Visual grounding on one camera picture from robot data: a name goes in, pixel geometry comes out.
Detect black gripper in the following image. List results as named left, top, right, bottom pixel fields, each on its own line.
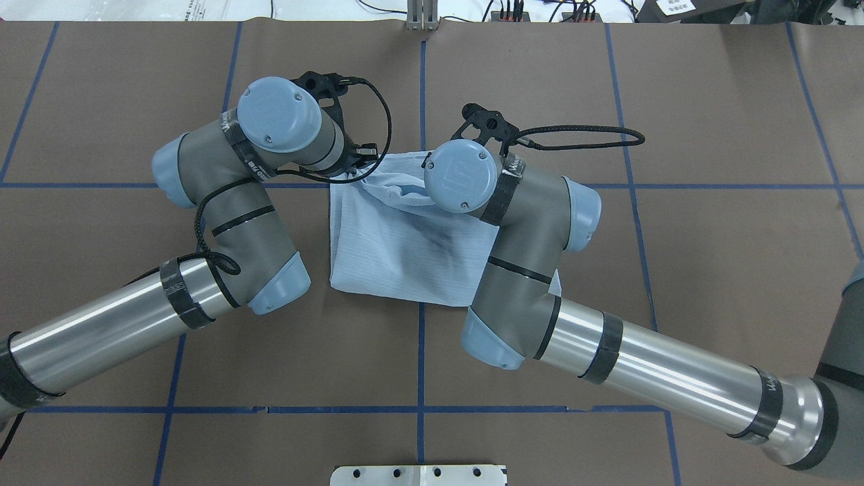
left=334, top=138, right=379, bottom=180

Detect light blue button shirt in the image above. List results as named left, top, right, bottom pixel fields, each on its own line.
left=329, top=150, right=562, bottom=308

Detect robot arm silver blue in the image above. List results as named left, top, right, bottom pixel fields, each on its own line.
left=424, top=140, right=862, bottom=484
left=2, top=72, right=387, bottom=423

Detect orange black electronics box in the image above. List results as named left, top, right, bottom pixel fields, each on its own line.
left=487, top=1, right=530, bottom=24

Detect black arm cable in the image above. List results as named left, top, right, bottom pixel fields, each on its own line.
left=503, top=125, right=647, bottom=157
left=194, top=78, right=394, bottom=277

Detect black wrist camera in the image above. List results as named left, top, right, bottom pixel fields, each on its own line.
left=290, top=71, right=350, bottom=130
left=450, top=103, right=520, bottom=157

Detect aluminium frame post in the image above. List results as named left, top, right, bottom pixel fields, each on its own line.
left=406, top=0, right=440, bottom=31

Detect white pillar with base plate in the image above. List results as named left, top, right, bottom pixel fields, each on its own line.
left=329, top=464, right=509, bottom=485

